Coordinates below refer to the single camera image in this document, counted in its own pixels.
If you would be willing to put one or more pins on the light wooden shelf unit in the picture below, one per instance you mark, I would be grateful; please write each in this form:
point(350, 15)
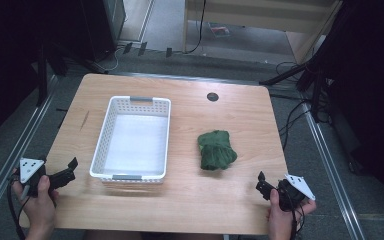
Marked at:
point(263, 15)

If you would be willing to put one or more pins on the dark cabinet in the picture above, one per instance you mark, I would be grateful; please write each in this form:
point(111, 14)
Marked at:
point(103, 26)

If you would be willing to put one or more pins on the black round table grommet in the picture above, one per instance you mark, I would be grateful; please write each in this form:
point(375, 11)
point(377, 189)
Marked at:
point(212, 97)

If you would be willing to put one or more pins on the person's left hand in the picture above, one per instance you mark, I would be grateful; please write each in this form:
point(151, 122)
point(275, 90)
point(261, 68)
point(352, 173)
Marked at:
point(39, 208)

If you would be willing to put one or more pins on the metal floor rail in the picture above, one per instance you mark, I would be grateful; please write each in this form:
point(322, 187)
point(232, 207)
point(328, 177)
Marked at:
point(10, 163)
point(333, 173)

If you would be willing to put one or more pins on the green cloth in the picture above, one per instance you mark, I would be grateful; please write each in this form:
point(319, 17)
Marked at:
point(216, 151)

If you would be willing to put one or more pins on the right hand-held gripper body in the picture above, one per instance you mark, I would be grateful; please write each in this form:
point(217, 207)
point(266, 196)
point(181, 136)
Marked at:
point(295, 188)

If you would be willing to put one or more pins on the red flat packet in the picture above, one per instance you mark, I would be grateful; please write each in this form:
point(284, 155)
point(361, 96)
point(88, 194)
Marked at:
point(220, 30)

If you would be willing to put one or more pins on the person's right hand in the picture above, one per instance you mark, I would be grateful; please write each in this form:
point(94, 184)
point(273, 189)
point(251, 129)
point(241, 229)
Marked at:
point(280, 221)

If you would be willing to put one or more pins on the white perforated plastic basket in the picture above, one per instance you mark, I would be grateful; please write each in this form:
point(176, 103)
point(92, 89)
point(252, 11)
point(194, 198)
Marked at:
point(135, 143)

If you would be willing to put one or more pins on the small black floor block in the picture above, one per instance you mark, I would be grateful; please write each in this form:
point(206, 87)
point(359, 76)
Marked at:
point(169, 52)
point(142, 48)
point(127, 48)

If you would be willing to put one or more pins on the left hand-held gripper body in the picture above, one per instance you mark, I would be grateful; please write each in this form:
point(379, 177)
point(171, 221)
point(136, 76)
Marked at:
point(30, 168)

